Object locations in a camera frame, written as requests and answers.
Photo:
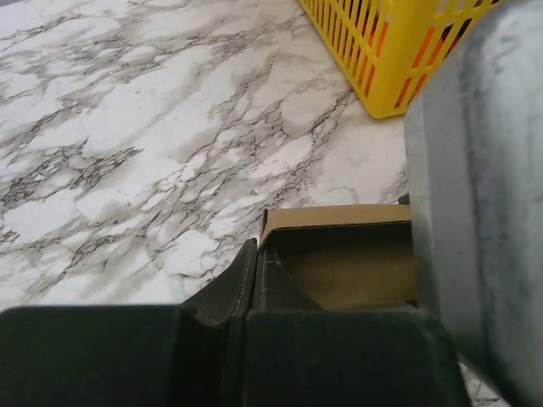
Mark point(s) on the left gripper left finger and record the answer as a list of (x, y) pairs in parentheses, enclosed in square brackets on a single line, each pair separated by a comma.
[(211, 334)]

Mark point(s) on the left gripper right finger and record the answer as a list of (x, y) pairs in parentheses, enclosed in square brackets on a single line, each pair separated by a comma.
[(288, 356)]

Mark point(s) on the brown cardboard box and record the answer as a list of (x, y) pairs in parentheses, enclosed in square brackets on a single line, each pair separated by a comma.
[(346, 257)]

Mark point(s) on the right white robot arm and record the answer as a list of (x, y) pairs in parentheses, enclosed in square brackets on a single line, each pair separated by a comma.
[(474, 160)]

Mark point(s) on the yellow plastic basket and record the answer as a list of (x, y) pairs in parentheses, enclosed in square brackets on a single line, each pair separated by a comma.
[(389, 49)]

